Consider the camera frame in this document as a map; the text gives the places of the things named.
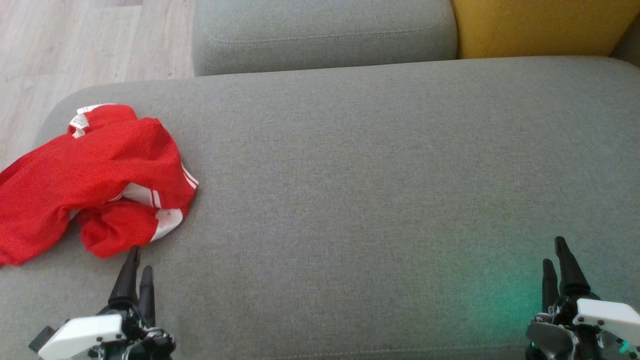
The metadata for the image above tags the large grey sofa seat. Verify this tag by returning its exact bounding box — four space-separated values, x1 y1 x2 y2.
0 56 640 360

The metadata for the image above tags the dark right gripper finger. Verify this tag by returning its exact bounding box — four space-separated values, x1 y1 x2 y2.
542 258 560 315
554 236 594 301

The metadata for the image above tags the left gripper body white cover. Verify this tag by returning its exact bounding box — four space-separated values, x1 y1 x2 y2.
37 307 177 360

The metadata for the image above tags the red shorts white side stripe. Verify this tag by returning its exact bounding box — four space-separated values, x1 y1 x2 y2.
0 103 183 267

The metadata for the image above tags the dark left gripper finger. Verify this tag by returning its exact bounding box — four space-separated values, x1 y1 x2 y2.
138 265 157 327
109 246 141 311

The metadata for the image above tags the yellow sofa backrest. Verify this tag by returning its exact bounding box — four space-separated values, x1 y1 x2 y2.
450 0 640 60

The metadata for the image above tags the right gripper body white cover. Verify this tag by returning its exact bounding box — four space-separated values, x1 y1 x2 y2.
525 297 640 360

